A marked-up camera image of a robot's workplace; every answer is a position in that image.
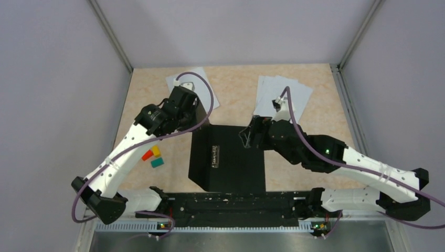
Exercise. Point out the green block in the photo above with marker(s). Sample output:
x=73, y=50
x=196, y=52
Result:
x=157, y=162

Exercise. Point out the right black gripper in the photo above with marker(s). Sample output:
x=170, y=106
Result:
x=249, y=134

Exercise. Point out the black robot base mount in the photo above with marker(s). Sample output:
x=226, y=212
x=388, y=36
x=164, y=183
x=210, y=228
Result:
x=243, y=210

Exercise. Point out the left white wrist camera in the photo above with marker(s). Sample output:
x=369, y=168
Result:
x=188, y=84

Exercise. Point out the red block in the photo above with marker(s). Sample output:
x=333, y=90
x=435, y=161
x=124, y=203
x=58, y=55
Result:
x=147, y=155

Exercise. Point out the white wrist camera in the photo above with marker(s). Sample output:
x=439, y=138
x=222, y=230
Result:
x=282, y=109
x=188, y=84

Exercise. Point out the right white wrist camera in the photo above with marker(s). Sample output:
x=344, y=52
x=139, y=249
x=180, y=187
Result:
x=282, y=109

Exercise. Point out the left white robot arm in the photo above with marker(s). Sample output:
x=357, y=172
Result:
x=99, y=189

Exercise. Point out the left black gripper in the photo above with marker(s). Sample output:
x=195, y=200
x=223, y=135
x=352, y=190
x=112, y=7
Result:
x=194, y=108

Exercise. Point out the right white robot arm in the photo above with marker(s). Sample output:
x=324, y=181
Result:
x=385, y=189

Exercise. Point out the white slotted cable duct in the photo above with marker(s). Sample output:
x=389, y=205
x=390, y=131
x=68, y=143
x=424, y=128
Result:
x=147, y=226

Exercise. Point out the yellow block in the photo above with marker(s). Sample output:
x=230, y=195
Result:
x=156, y=152

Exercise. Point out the grey black file folder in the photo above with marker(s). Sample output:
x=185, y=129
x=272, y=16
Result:
x=220, y=163

